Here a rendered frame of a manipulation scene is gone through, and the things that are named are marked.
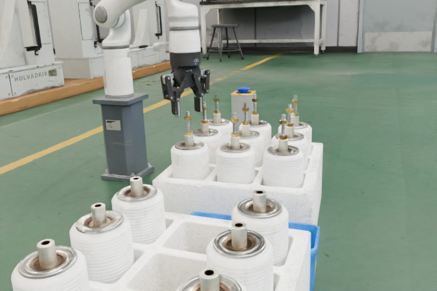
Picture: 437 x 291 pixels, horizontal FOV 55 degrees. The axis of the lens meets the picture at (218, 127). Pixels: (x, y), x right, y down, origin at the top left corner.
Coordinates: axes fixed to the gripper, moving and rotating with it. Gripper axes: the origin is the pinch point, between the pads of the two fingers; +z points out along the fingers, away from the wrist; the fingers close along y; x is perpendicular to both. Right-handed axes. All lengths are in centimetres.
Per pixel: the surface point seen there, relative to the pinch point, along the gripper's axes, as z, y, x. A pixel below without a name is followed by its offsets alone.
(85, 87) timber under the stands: 33, 88, 240
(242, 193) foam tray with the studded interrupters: 17.9, 1.0, -17.6
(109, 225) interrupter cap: 9.1, -35.9, -23.7
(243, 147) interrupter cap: 9.2, 7.4, -12.0
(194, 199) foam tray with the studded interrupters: 20.7, -4.9, -7.2
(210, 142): 11.0, 8.3, 1.2
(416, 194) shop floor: 34, 64, -33
